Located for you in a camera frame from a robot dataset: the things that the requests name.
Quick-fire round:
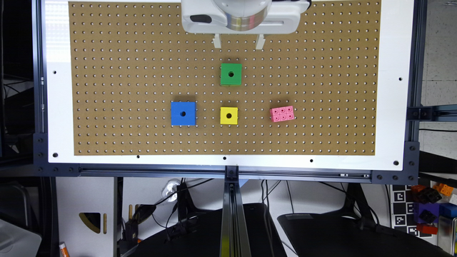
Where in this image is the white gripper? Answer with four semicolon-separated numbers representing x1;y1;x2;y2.
181;0;310;50

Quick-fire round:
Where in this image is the pink studded block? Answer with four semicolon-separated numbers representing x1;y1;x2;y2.
270;106;295;122

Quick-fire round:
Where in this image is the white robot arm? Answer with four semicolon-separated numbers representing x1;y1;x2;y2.
181;0;311;50

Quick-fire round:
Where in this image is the green cube block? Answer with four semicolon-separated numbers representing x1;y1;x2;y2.
221;63;242;86

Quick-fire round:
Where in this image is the yellow cube block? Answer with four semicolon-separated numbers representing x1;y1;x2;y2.
220;107;238;125

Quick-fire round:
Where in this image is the blue cube block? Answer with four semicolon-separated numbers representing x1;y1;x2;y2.
171;102;196;126

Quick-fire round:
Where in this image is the brown pegboard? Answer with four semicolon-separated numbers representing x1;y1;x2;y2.
69;1;382;156

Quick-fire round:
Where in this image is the white table board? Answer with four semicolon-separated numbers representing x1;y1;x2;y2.
40;0;415;171

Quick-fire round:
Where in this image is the black chair left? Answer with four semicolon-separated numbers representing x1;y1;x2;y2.
132;203;286;257

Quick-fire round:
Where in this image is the black chair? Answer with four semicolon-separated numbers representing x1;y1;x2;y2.
278;213;449;257
132;203;286;257

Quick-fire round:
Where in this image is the aluminium centre leg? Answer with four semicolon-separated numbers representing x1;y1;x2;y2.
220;166;251;257

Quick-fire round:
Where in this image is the black chair right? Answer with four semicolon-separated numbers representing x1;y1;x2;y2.
278;213;449;257

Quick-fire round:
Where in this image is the black white marker sheet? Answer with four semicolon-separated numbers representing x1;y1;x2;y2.
388;185;420;237

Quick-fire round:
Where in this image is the white cabinet panel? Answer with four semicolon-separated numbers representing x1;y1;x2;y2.
56;177;117;257

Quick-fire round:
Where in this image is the bin of coloured blocks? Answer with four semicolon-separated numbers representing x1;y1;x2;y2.
411;183;456;256

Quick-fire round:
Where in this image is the orange tube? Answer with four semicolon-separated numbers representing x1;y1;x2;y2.
59;242;70;257

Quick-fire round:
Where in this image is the grey box corner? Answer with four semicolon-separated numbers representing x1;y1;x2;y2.
1;220;41;257

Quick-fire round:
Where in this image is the dark aluminium table frame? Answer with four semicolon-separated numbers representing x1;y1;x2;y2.
31;0;457;186

